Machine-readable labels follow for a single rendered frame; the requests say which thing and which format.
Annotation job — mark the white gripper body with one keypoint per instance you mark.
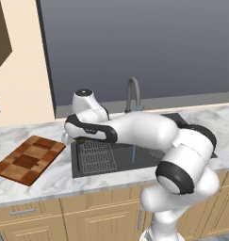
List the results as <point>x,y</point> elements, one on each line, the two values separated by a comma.
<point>67,138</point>

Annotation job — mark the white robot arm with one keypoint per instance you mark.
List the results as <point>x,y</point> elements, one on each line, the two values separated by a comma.
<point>144,131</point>

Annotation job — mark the brown kiwi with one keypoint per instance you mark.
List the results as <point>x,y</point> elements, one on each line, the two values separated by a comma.
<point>82,141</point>

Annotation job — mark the checkered wooden cutting board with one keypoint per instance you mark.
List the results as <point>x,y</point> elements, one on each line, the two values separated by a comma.
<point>28,160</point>

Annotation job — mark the dark grey sink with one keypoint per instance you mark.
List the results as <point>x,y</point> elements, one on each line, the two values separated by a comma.
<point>125,158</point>

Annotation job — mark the grey curved sink faucet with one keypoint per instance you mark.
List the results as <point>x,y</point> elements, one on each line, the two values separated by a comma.
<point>129,94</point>

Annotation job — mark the light wood drawer front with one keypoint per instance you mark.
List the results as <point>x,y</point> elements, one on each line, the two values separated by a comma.
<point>40,216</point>

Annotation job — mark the light wood cupboard door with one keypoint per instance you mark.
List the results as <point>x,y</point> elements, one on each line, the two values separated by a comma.
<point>100,216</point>
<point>31,232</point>
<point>219,210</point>

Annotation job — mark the dark grey window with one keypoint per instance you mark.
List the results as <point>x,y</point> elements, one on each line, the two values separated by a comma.
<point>134,47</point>

